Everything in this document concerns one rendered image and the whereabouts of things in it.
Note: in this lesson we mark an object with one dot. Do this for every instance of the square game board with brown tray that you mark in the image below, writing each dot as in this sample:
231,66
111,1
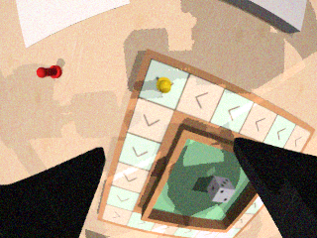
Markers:
178,203

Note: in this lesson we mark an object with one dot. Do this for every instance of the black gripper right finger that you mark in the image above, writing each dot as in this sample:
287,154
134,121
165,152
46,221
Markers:
286,182

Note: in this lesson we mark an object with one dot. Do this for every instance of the grey die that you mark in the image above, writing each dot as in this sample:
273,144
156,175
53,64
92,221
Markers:
220,189

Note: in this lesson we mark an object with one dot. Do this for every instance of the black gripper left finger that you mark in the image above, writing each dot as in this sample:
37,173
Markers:
53,203

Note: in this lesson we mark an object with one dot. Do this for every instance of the white board track with arrow squares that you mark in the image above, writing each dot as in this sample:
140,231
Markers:
177,118

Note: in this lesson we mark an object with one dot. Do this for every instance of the red game pawn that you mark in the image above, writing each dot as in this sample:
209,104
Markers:
53,71

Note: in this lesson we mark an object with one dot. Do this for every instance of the yellow game pawn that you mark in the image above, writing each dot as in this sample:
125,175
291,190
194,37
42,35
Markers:
163,84

